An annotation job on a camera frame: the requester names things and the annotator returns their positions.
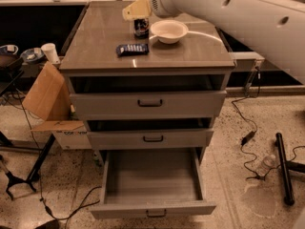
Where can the grey drawer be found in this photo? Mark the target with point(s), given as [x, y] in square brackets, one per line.
[146, 105]
[150, 139]
[153, 183]

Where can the brown cardboard box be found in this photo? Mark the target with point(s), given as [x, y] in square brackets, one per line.
[48, 98]

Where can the blue pepsi can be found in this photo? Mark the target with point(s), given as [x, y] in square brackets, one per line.
[141, 28]

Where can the grey top drawer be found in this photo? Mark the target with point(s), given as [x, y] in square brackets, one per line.
[146, 105]

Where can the dark blue snack packet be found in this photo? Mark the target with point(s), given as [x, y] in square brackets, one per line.
[132, 49]

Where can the grey drawer cabinet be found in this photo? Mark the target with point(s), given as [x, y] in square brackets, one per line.
[197, 62]

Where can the grey bottom drawer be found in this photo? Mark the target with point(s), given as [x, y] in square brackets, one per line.
[153, 183]

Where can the white paper cup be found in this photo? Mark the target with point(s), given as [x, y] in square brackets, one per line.
[50, 52]

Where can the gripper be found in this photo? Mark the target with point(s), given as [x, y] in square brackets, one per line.
[157, 1]

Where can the grey middle drawer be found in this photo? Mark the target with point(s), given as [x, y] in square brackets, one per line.
[150, 139]

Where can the white paper bowl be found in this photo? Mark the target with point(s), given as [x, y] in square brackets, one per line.
[169, 31]

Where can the clear plastic water bottle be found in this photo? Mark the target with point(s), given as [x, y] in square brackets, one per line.
[266, 165]

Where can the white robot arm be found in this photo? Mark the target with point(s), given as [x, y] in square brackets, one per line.
[273, 28]

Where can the black floor stand right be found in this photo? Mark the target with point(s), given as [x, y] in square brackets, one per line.
[286, 167]

